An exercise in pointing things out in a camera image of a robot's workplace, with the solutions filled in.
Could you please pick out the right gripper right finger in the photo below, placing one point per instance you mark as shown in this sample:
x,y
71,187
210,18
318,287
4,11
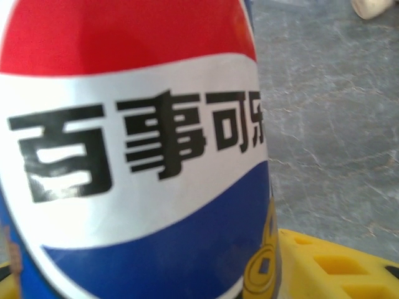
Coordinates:
x,y
336,274

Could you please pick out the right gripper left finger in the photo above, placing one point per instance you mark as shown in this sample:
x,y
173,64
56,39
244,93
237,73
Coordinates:
x,y
5,283

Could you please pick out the Pepsi plastic bottle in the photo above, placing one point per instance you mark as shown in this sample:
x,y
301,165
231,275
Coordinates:
x,y
140,124

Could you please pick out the clear bottle with white cap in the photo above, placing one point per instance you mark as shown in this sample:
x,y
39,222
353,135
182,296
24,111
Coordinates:
x,y
369,7

